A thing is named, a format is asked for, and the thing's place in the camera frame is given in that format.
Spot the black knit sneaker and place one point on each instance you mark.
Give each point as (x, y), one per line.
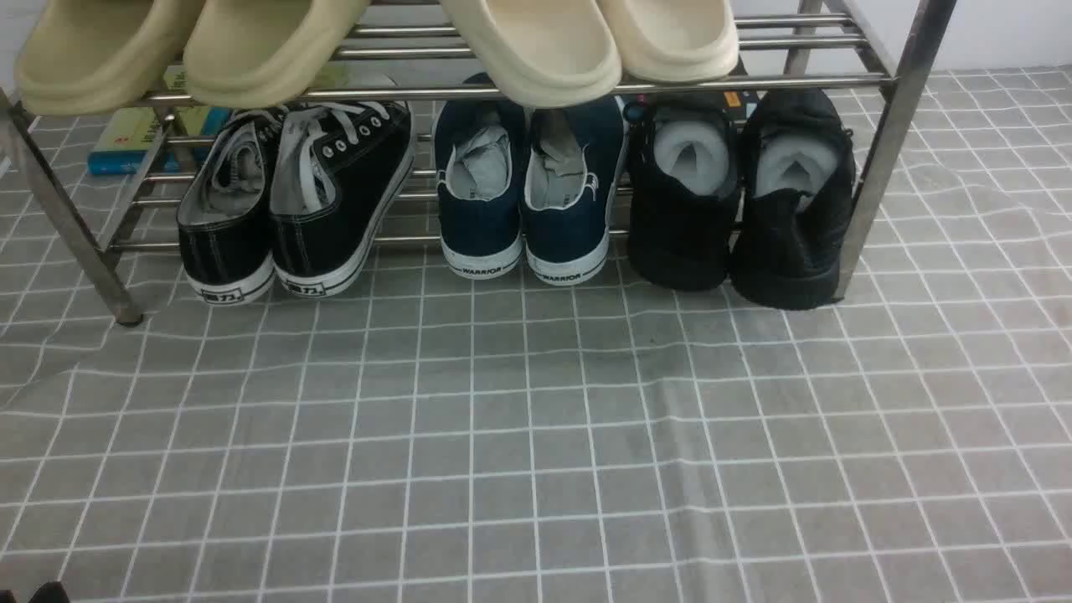
(683, 167)
(797, 169)

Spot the silver metal shoe rack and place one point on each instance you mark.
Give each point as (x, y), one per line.
(829, 46)

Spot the right navy canvas shoe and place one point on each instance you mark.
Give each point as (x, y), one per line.
(576, 156)

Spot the navy canvas shoe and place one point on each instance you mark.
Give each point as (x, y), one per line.
(576, 156)
(479, 154)

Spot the left navy canvas shoe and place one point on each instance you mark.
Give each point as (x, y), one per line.
(479, 154)

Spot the grey checkered floor cloth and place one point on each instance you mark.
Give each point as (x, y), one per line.
(424, 438)

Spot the right black canvas sneaker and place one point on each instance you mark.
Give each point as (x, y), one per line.
(339, 168)

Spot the black canvas sneaker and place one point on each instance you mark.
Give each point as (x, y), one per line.
(223, 218)
(339, 168)

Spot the left cream foam slipper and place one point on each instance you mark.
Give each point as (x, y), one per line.
(541, 54)

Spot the cream foam slipper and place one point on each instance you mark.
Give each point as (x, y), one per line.
(674, 41)
(541, 54)

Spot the black orange book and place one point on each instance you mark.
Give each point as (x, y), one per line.
(737, 105)

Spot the right cream foam slipper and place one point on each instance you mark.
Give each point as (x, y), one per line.
(674, 41)

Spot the left black canvas sneaker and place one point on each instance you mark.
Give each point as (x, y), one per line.
(223, 218)

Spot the tan foam slipper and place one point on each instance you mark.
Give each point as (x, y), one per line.
(91, 57)
(253, 54)

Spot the blue green book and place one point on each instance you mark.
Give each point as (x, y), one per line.
(131, 132)

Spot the left tan foam slipper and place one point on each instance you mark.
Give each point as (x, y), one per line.
(91, 57)

